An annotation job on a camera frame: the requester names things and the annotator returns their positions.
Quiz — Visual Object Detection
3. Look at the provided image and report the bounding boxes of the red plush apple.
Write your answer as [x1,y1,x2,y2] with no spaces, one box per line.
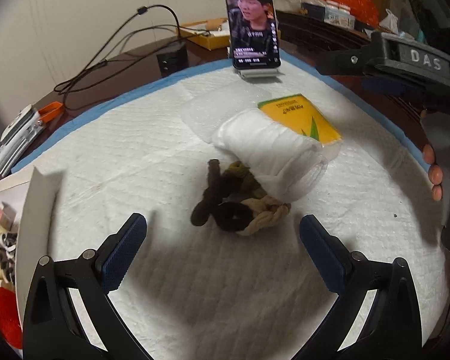
[0,287,23,350]

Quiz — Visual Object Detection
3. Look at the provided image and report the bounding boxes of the yellow tissue pack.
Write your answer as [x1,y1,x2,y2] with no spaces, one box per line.
[257,94,342,161]

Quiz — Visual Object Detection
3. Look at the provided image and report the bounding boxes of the camo patterned cloth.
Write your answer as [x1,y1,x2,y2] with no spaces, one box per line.
[0,232,17,284]

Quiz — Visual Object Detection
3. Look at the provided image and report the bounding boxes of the beige brown knotted rope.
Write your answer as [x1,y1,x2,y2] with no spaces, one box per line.
[190,157,292,238]

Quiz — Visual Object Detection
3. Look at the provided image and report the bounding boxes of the person's right hand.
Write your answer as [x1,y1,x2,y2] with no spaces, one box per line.
[423,144,443,201]

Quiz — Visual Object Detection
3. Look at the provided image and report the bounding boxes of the medicine box with bottles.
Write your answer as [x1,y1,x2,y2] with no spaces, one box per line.
[301,0,355,30]

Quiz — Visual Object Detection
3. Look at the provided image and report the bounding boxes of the blue underpad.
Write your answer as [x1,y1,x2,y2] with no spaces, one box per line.
[11,51,429,173]

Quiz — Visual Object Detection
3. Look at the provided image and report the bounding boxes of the orange plastic bag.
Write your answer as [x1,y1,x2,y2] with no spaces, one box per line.
[330,0,379,28]

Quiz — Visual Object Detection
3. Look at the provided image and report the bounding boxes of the smartphone on stand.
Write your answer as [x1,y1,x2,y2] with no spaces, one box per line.
[226,0,281,79]

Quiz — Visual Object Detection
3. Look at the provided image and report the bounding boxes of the white rolled cloth glove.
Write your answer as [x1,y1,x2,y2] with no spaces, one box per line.
[212,109,328,203]

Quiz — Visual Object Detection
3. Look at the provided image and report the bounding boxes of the white shallow tray box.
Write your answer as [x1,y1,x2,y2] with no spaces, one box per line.
[0,164,63,359]

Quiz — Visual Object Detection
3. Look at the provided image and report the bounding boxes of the yellow cardboard box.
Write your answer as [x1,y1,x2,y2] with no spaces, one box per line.
[177,18,230,50]

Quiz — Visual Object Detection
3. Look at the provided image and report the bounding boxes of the small clear foam pad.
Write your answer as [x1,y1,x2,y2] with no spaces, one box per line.
[180,80,272,143]

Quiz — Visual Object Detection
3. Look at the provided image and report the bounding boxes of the white quilted pad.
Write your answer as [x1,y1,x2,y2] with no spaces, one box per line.
[27,63,450,359]

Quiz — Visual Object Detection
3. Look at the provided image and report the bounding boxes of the black power adapter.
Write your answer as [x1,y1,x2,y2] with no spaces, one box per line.
[157,41,189,77]

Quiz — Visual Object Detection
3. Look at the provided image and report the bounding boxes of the white device stack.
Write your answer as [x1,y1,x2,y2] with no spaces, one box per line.
[0,105,44,176]

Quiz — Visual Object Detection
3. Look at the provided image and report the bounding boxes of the black cables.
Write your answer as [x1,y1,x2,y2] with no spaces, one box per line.
[54,4,230,112]

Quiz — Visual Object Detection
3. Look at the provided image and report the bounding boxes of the orange strap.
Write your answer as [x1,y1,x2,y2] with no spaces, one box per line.
[37,101,66,124]

